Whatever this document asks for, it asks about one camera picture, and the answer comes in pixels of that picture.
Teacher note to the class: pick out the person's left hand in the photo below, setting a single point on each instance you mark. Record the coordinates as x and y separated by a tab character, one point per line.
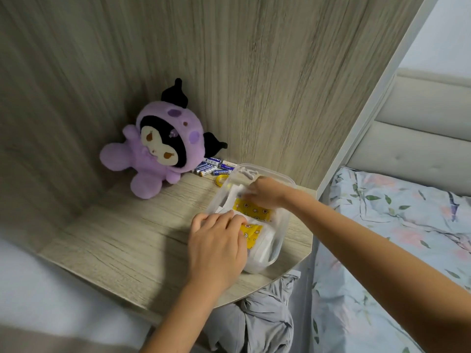
217	253

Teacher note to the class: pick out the wooden shelf unit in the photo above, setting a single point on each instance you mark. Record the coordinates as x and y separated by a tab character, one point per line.
276	69

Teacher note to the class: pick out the gray crumpled clothes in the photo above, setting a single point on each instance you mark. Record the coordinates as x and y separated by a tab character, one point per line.
261	319

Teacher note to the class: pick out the purple plush toy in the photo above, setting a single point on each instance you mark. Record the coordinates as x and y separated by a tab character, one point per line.
154	158

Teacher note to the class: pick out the yellow tape roll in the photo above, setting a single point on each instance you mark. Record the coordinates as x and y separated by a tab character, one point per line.
219	181

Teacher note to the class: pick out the floral bed sheet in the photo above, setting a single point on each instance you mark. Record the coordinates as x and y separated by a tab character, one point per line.
404	235

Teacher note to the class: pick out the person's right hand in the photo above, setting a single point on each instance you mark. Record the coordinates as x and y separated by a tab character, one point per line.
270	192

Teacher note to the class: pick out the clear plastic container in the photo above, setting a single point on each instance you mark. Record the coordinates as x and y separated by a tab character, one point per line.
279	231

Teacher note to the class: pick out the beige padded headboard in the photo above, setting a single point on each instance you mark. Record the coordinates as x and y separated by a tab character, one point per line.
416	154

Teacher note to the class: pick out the person's right forearm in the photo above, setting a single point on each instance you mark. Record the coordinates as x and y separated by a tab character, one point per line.
386	264

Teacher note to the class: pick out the bundle of blue white batteries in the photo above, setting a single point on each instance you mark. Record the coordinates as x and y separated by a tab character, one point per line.
213	166

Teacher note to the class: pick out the person's left forearm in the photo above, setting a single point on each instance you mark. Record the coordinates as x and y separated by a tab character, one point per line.
180	323

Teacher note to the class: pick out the packets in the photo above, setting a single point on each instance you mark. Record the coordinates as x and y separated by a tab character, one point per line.
254	233
254	211

